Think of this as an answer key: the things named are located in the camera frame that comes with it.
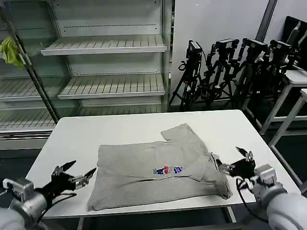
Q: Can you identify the grey slanted wall beam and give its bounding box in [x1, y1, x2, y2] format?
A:
[254, 0, 279, 42]

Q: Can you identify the grey printed t-shirt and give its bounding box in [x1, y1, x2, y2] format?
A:
[87, 123, 234, 212]

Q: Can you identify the yellow-green cloth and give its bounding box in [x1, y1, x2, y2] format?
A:
[0, 36, 26, 69]

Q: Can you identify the black monitor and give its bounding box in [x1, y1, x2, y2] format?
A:
[283, 15, 307, 70]

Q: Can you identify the grey slanted metal pole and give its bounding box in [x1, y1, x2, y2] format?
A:
[0, 0, 60, 124]

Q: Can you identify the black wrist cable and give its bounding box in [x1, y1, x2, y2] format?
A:
[236, 175, 268, 222]
[35, 188, 78, 225]

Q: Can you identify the white side table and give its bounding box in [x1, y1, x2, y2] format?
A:
[260, 68, 307, 136]
[268, 87, 307, 190]

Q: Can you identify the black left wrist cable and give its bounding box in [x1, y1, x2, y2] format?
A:
[35, 188, 78, 225]

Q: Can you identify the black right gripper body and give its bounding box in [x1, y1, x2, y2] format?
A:
[228, 157, 257, 180]

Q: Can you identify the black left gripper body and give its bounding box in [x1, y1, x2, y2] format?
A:
[35, 171, 77, 201]

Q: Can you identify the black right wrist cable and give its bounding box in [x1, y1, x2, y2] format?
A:
[236, 175, 268, 222]

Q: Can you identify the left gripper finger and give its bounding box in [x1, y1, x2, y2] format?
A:
[52, 160, 77, 177]
[71, 167, 97, 190]

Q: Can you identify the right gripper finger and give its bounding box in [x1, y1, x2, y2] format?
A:
[213, 159, 233, 174]
[235, 146, 255, 164]

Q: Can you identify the empty white shelf unit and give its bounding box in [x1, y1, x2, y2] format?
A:
[0, 0, 176, 145]

